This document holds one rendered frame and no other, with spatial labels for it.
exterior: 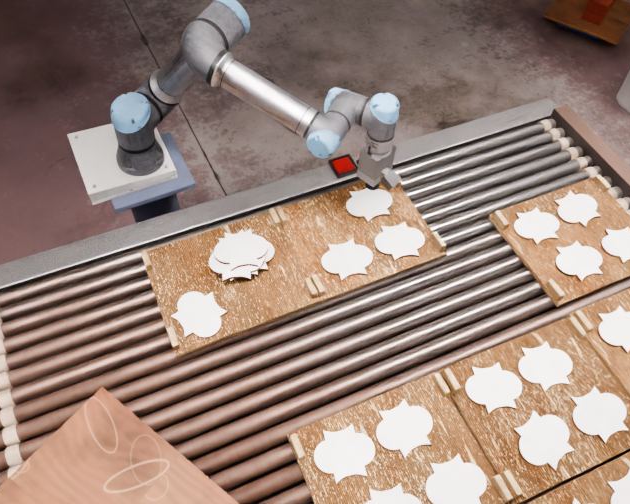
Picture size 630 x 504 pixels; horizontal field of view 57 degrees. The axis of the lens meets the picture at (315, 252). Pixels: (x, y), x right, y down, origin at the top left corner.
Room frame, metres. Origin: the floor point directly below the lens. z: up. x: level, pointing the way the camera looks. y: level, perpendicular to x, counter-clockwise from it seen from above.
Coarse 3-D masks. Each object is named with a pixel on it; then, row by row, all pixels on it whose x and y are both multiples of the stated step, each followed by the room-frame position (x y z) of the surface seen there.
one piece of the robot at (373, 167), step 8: (360, 152) 1.14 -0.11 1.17; (368, 152) 1.12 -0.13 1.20; (392, 152) 1.15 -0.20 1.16; (360, 160) 1.14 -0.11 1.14; (368, 160) 1.12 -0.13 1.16; (376, 160) 1.11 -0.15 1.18; (384, 160) 1.13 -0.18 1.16; (392, 160) 1.16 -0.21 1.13; (360, 168) 1.14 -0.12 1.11; (368, 168) 1.12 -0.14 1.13; (376, 168) 1.10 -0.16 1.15; (384, 168) 1.13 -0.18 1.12; (360, 176) 1.13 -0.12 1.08; (368, 176) 1.12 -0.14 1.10; (376, 176) 1.11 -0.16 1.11; (384, 176) 1.11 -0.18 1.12; (392, 176) 1.12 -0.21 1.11; (376, 184) 1.11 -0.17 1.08; (392, 184) 1.09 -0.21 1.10
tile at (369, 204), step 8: (352, 192) 1.19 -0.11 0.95; (360, 192) 1.19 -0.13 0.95; (368, 192) 1.19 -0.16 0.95; (376, 192) 1.20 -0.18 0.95; (384, 192) 1.20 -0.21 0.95; (352, 200) 1.16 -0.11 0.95; (360, 200) 1.16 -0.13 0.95; (368, 200) 1.16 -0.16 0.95; (376, 200) 1.16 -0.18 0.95; (384, 200) 1.16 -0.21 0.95; (392, 200) 1.17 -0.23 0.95; (352, 208) 1.13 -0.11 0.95; (360, 208) 1.13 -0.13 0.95; (368, 208) 1.13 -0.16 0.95; (376, 208) 1.13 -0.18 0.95; (384, 208) 1.13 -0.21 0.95; (360, 216) 1.10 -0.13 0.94; (368, 216) 1.10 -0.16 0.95; (376, 216) 1.10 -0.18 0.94
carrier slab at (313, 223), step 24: (336, 192) 1.20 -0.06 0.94; (288, 216) 1.09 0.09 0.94; (312, 216) 1.10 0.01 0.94; (336, 216) 1.10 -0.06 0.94; (384, 216) 1.11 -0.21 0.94; (408, 216) 1.11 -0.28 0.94; (288, 240) 1.01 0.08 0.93; (312, 240) 1.00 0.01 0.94; (336, 240) 1.01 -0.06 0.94; (360, 240) 1.01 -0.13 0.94; (432, 240) 1.03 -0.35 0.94; (312, 264) 0.92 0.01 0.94; (384, 264) 0.93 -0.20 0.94; (408, 264) 0.94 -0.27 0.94; (336, 288) 0.84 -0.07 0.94
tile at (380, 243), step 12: (384, 228) 1.06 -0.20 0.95; (396, 228) 1.06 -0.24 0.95; (408, 228) 1.06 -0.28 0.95; (384, 240) 1.01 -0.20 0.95; (396, 240) 1.01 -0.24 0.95; (408, 240) 1.01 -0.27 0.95; (420, 240) 1.02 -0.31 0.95; (384, 252) 0.97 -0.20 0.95; (396, 252) 0.97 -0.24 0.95; (408, 252) 0.97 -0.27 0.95
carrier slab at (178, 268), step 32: (256, 224) 1.05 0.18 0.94; (160, 256) 0.92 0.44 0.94; (192, 256) 0.93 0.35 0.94; (288, 256) 0.94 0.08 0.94; (160, 288) 0.81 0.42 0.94; (192, 288) 0.82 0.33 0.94; (224, 288) 0.82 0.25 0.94; (256, 288) 0.83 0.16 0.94; (288, 288) 0.84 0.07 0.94; (224, 320) 0.73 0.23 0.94; (256, 320) 0.73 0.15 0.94
